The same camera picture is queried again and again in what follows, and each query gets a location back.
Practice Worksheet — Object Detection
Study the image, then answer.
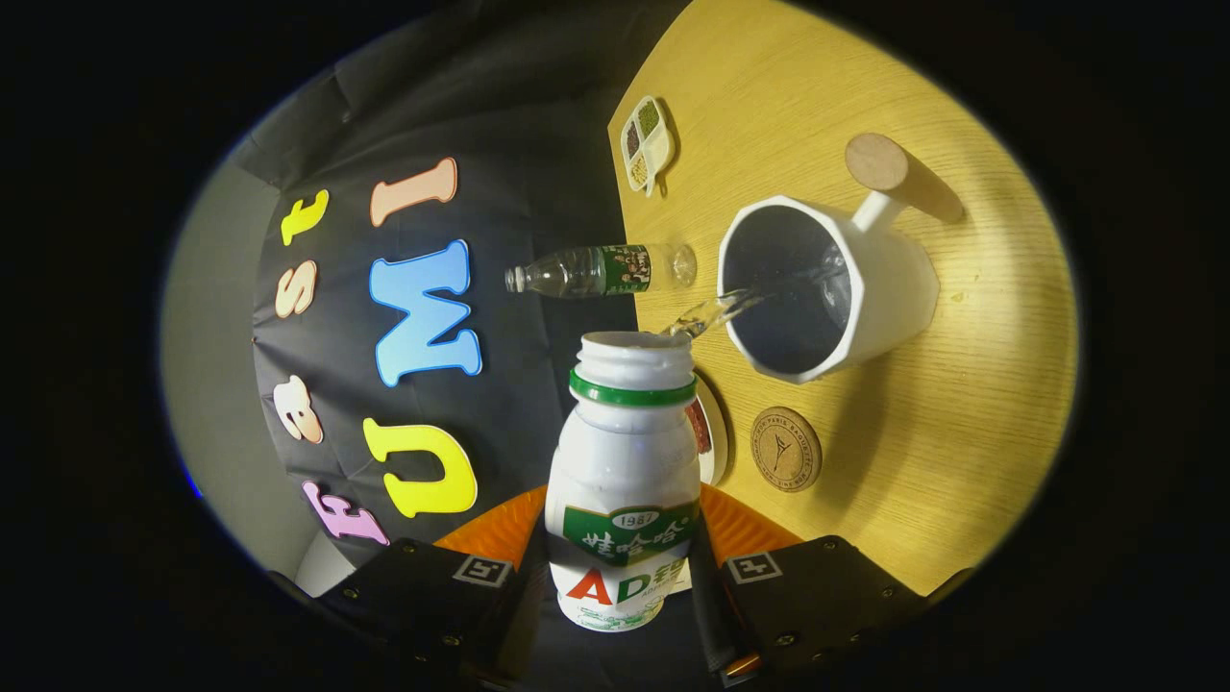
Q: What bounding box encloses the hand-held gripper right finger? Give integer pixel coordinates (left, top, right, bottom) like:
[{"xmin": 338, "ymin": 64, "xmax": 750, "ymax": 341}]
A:
[{"xmin": 687, "ymin": 482, "xmax": 923, "ymax": 685}]

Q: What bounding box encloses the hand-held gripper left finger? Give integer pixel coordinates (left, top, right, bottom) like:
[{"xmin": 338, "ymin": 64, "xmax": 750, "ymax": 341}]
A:
[{"xmin": 317, "ymin": 485, "xmax": 551, "ymax": 688}]

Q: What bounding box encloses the white juice bottle green label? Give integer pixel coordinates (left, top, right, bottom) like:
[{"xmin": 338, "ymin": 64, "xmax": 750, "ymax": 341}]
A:
[{"xmin": 544, "ymin": 331, "xmax": 702, "ymax": 633}]

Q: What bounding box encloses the round cork coaster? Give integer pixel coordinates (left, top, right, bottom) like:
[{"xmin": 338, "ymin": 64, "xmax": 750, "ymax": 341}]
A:
[{"xmin": 750, "ymin": 406, "xmax": 824, "ymax": 493}]

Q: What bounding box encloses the clear poured juice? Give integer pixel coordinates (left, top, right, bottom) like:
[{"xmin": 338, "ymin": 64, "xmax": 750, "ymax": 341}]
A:
[{"xmin": 661, "ymin": 286, "xmax": 770, "ymax": 339}]

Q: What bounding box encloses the white cup wooden handle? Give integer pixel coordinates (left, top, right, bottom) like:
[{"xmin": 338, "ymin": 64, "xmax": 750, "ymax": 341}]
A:
[{"xmin": 717, "ymin": 132, "xmax": 965, "ymax": 385}]

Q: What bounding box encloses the clear plastic water bottle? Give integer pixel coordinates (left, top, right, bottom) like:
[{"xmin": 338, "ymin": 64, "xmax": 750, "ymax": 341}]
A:
[{"xmin": 504, "ymin": 243, "xmax": 699, "ymax": 300}]

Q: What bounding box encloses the white round plate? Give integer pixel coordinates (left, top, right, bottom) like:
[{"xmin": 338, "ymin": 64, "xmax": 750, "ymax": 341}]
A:
[{"xmin": 684, "ymin": 370, "xmax": 731, "ymax": 487}]

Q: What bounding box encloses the wooden table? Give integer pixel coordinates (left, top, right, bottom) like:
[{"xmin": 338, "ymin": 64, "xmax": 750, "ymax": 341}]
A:
[{"xmin": 607, "ymin": 0, "xmax": 1079, "ymax": 597}]

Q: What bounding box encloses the black backdrop cloth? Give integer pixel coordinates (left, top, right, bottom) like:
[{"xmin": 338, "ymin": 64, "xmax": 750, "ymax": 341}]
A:
[{"xmin": 226, "ymin": 0, "xmax": 712, "ymax": 578}]

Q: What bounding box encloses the white divided grain tray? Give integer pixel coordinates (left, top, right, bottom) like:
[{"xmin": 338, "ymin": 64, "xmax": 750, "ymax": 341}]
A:
[{"xmin": 620, "ymin": 95, "xmax": 674, "ymax": 198}]

